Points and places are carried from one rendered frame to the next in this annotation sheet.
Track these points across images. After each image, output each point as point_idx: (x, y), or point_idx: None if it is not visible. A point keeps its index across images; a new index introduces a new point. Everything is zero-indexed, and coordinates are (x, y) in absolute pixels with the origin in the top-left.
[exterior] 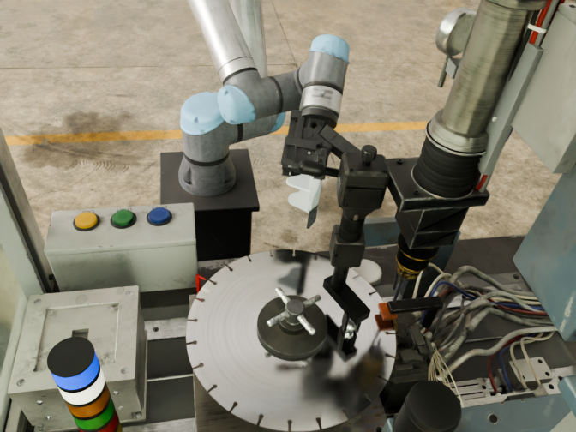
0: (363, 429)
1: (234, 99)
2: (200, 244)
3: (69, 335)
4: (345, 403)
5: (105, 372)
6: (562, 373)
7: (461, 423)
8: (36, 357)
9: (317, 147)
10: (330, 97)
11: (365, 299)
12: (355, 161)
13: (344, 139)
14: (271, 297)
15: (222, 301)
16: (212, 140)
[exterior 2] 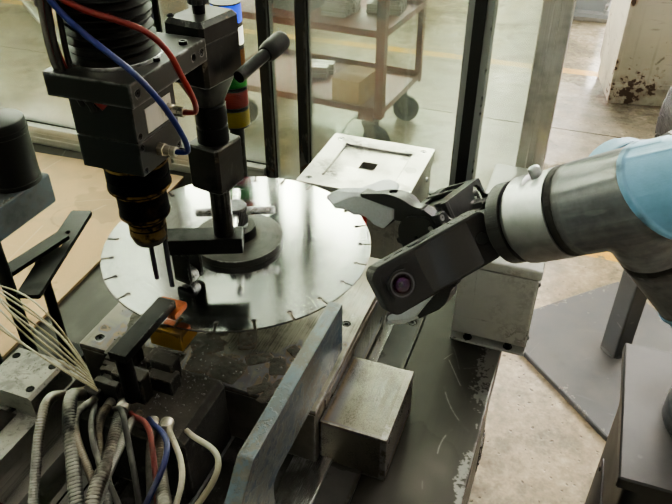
0: (114, 325)
1: (599, 146)
2: (610, 456)
3: (372, 162)
4: (122, 242)
5: (315, 169)
6: None
7: None
8: (360, 145)
9: (439, 209)
10: (523, 185)
11: (212, 314)
12: (210, 9)
13: (438, 232)
14: (290, 240)
15: (316, 209)
16: None
